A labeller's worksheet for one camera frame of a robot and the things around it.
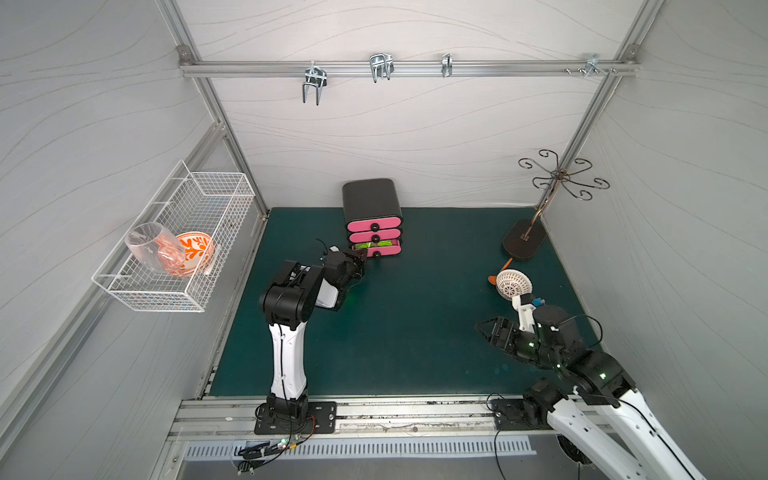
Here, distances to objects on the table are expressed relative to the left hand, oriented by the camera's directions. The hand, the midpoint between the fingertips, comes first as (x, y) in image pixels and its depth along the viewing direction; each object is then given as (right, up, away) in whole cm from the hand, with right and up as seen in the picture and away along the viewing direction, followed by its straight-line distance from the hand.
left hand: (371, 246), depth 99 cm
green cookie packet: (-2, 0, +5) cm, 5 cm away
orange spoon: (+40, -11, -3) cm, 42 cm away
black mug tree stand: (+57, +3, +10) cm, 58 cm away
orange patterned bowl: (-40, 0, -33) cm, 52 cm away
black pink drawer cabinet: (+1, +10, -10) cm, 14 cm away
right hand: (+30, -19, -27) cm, 45 cm away
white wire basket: (-42, +13, -19) cm, 48 cm away
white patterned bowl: (+47, -12, -2) cm, 49 cm away
